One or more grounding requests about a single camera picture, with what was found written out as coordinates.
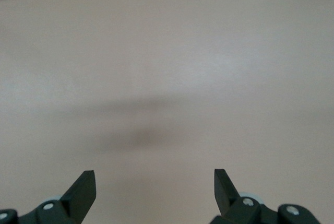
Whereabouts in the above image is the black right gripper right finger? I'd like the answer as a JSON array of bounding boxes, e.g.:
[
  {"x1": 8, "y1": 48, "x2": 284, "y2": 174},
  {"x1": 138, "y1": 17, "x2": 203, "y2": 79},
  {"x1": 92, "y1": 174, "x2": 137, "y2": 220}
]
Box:
[{"x1": 209, "y1": 168, "x2": 322, "y2": 224}]

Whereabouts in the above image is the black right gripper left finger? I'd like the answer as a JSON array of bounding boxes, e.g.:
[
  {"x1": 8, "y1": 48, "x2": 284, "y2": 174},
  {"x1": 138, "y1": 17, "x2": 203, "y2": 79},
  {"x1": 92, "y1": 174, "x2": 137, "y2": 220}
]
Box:
[{"x1": 0, "y1": 170, "x2": 97, "y2": 224}]

